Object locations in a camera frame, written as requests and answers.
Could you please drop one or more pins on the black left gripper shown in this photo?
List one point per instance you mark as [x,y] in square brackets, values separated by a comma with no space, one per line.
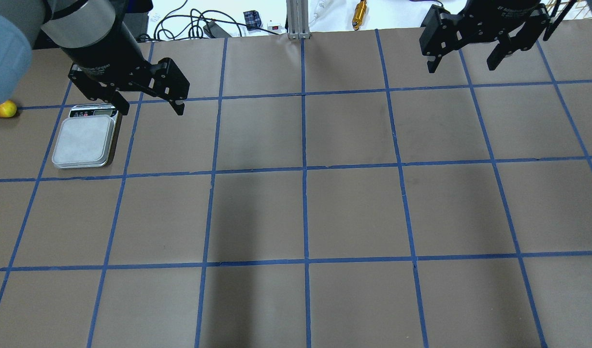
[108,54]

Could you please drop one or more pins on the aluminium frame post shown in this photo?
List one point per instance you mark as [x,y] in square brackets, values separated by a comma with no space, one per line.
[297,23]

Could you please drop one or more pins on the black power adapter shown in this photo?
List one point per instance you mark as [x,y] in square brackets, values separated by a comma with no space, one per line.
[213,30]

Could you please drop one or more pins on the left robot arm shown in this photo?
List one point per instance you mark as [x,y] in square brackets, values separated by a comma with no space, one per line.
[68,23]

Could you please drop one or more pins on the yellow red mango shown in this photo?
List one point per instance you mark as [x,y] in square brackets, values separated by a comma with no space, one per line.
[8,109]

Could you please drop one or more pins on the silver digital kitchen scale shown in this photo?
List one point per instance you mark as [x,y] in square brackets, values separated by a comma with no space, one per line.
[85,137]

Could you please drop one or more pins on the gold brass cylinder tool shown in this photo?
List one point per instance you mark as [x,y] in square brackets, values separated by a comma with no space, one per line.
[359,15]

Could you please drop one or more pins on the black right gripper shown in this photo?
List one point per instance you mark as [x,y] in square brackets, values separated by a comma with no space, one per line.
[511,10]

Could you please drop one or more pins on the small blue black box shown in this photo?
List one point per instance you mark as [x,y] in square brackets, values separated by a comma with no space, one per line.
[252,19]

